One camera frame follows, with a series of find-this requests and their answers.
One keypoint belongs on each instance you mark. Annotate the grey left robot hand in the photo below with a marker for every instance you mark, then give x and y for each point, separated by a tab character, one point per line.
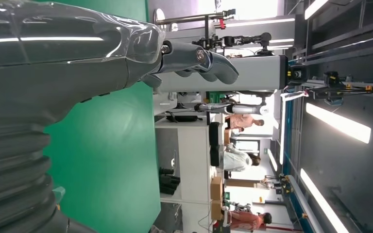
61	58

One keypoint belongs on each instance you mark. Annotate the person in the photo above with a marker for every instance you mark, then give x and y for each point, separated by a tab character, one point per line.
244	122
247	220
238	160

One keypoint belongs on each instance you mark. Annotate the black bag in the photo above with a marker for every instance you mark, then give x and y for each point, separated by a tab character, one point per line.
185	118

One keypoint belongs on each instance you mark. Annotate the green table mat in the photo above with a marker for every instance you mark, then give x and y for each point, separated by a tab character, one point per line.
109	160

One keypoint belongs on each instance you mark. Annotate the white cabinet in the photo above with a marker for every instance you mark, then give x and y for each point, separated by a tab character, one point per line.
193	160

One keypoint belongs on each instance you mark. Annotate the white robot stand machine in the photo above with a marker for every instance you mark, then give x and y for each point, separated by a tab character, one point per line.
257	74

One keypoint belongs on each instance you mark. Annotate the ceiling light strip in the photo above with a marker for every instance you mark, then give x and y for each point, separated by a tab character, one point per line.
325	202
337	123

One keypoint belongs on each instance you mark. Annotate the chrome stanchion post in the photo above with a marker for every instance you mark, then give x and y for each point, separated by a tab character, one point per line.
189	17

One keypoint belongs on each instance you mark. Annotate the black objects on floor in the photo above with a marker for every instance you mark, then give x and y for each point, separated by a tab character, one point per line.
169	181

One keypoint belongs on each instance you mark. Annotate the brown cardboard box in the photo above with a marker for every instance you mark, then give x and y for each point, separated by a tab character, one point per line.
216	188
216	209

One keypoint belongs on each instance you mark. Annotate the green crate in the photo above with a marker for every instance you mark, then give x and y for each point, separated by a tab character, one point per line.
215	96

